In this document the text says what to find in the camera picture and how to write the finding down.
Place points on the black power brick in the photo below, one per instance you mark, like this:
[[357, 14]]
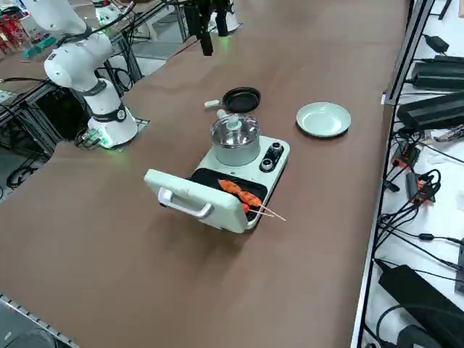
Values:
[[409, 286]]

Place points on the aluminium frame post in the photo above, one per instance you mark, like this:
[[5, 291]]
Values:
[[390, 97]]

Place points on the red packages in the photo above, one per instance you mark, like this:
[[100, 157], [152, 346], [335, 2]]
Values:
[[11, 32]]

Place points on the mint green steel pot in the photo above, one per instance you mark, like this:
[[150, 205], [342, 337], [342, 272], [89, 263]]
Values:
[[237, 156]]

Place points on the black round control knob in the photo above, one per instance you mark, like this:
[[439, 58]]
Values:
[[268, 164], [278, 148]]

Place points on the red meat skewer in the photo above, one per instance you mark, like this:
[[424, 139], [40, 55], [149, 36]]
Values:
[[245, 207]]

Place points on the grey aluminium frame stand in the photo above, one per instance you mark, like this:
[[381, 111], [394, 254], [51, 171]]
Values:
[[135, 65]]

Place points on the black grill plate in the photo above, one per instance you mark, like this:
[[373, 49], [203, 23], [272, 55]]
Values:
[[206, 177]]

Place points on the small black power adapter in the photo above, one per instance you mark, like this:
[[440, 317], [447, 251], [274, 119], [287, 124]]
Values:
[[438, 44]]

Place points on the mint green multifunctional cooking machine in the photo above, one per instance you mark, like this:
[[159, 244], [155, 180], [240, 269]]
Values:
[[217, 203]]

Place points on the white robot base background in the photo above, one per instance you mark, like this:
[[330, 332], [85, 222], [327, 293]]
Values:
[[107, 11]]

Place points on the large black power adapter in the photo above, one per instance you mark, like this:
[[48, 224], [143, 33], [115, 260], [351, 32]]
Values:
[[438, 74]]

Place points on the orange black circuit module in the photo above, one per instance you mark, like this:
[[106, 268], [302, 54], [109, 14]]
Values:
[[407, 154]]

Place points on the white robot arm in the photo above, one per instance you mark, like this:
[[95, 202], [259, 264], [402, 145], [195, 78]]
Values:
[[235, 20], [76, 65]]

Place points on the black metal frame rack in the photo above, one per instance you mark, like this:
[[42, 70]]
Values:
[[61, 108]]

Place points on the aluminium rail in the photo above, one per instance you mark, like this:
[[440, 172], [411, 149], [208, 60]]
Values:
[[29, 314]]

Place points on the long black power adapter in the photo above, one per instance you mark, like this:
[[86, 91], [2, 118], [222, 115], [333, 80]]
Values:
[[431, 110]]

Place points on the orange meat skewer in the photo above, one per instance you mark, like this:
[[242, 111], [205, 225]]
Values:
[[230, 186]]

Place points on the mint green round plate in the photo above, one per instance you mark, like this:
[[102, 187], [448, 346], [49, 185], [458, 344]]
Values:
[[322, 121]]

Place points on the green box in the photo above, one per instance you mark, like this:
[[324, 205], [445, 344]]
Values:
[[40, 45]]

